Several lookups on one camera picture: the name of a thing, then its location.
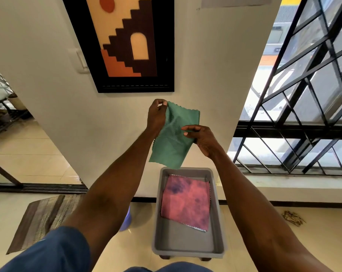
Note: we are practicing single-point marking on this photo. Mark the person's right hand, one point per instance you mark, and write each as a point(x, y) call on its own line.
point(206, 141)

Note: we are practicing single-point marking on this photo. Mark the person's left hand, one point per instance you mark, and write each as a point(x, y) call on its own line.
point(155, 117)

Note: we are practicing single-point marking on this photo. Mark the person's left thumb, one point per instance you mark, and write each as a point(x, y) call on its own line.
point(163, 107)

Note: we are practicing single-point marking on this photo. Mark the person's right thumb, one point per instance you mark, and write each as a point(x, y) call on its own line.
point(189, 134)

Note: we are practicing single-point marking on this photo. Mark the green cloth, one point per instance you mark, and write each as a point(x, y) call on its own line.
point(173, 147)

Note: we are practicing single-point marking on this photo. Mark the person's right forearm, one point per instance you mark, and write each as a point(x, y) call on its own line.
point(244, 195)

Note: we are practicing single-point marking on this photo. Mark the person's left forearm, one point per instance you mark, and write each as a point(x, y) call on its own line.
point(125, 172)

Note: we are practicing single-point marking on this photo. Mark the pink mottled cloth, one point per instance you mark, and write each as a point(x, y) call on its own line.
point(186, 199)

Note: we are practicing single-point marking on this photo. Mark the black framed staircase picture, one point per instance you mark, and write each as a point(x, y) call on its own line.
point(131, 42)

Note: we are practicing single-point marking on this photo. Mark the grey plastic tray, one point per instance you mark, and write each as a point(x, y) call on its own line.
point(185, 237)

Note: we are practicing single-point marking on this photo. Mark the purple plastic container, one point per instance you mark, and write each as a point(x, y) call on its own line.
point(125, 219)

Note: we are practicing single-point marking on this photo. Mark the black metal window grille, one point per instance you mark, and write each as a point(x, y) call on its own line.
point(301, 90)

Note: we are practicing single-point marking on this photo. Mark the dried leaves clump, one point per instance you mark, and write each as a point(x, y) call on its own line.
point(292, 217)

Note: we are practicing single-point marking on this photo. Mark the woven basket pot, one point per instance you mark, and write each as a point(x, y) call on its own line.
point(18, 102)

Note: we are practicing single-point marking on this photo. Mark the dark sliding door track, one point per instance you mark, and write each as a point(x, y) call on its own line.
point(38, 188)

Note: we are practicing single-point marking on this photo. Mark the black metal plant rack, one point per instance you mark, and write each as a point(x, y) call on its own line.
point(4, 118)

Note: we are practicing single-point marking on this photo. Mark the brown striped floor mat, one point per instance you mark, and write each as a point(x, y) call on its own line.
point(43, 218)

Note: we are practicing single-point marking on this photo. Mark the blue shirt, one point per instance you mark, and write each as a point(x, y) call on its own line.
point(52, 252)

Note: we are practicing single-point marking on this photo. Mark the white wall switch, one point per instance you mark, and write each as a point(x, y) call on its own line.
point(81, 60)

